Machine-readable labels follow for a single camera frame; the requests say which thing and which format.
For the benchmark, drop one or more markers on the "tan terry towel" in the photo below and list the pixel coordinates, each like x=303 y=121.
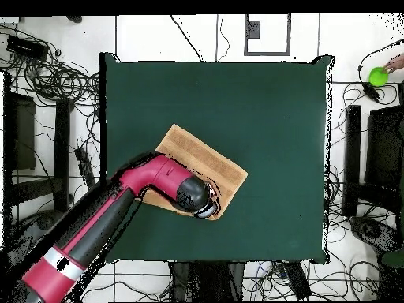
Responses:
x=208 y=161

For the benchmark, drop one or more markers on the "bright green ball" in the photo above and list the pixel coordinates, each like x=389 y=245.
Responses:
x=377 y=77

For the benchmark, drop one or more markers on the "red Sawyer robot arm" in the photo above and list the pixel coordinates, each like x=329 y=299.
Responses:
x=151 y=176

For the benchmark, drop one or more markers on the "black flat panel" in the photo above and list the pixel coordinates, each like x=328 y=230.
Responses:
x=383 y=148
x=25 y=132

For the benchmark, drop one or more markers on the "person's hand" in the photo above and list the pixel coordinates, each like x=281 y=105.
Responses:
x=396 y=63

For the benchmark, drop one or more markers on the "dark green table cloth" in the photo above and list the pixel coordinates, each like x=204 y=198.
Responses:
x=252 y=126

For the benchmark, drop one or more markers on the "black power brick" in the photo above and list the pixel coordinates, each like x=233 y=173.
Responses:
x=298 y=279

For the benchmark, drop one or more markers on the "black power strip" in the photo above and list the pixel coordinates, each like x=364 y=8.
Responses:
x=83 y=164

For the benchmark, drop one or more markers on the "black upright bar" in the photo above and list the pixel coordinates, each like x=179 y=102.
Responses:
x=62 y=151
x=353 y=157

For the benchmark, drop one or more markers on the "black power adapter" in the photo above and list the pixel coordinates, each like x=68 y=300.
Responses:
x=371 y=92

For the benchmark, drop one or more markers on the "black electronics box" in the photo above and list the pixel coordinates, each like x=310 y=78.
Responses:
x=26 y=47

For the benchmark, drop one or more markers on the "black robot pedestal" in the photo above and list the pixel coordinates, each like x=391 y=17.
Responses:
x=202 y=281

